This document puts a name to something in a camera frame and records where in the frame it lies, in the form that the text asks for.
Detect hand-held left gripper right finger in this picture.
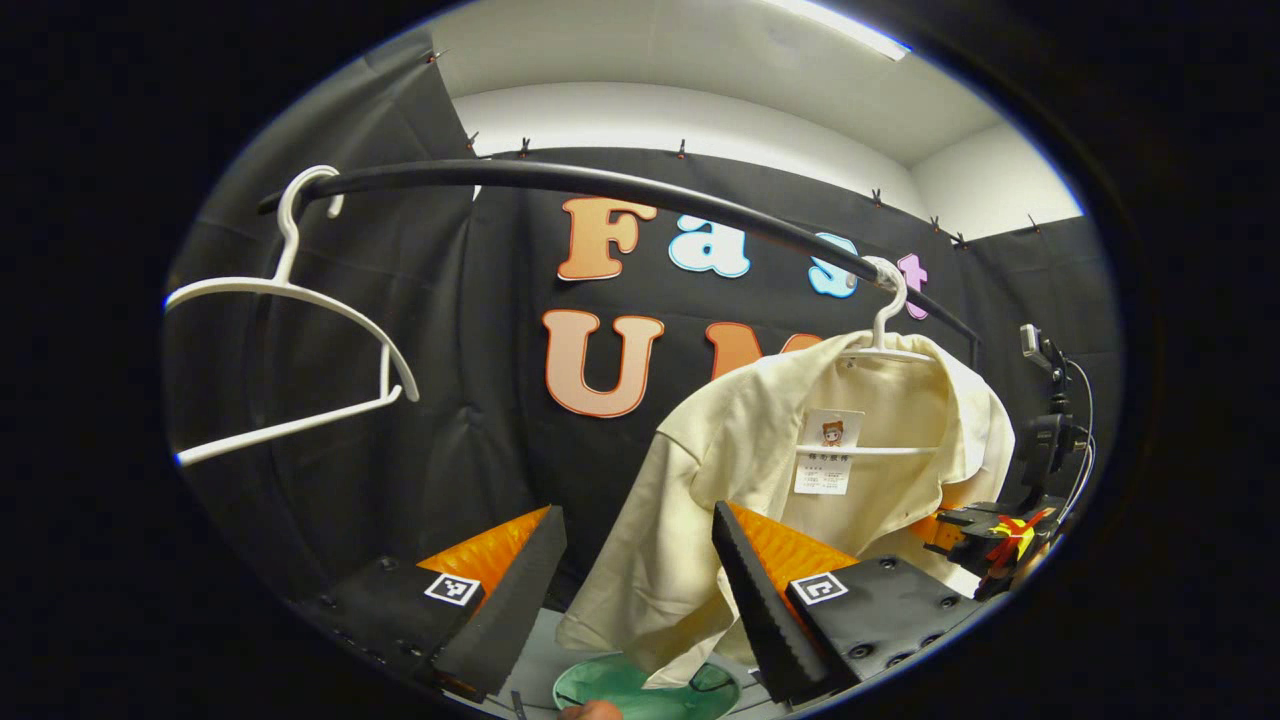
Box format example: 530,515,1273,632
712,502,991,713

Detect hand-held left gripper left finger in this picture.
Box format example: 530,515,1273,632
300,505,567,701

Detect green laundry hamper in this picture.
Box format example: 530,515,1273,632
552,652,743,720

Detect cream collared shirt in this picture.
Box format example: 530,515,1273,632
555,330,1016,689

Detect white plastic clothes hanger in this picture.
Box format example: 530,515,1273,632
797,256,941,456
165,165,421,468

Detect black clothes rack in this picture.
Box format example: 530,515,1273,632
258,160,981,366

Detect black backdrop cloth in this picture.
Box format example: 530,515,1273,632
160,30,1121,621

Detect row of small cloth clips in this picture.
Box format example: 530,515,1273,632
425,45,1041,251

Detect ceiling light panel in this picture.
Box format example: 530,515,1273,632
760,0,911,61

